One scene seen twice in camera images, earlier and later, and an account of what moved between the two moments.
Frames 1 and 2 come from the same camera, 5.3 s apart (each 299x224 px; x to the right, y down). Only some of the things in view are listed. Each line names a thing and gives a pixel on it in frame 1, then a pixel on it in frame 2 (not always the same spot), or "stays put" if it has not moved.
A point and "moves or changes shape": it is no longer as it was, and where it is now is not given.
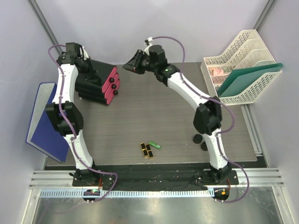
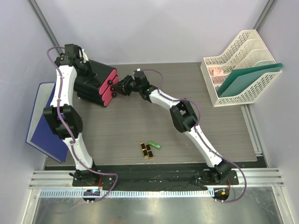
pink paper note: x=218 y=72 stays put
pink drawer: x=112 y=87 moves or changes shape
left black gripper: x=88 y=60 stays put
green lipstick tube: x=155 y=145 stays put
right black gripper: x=133 y=64 to x=121 y=87
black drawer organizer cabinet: x=89 y=85 stays put
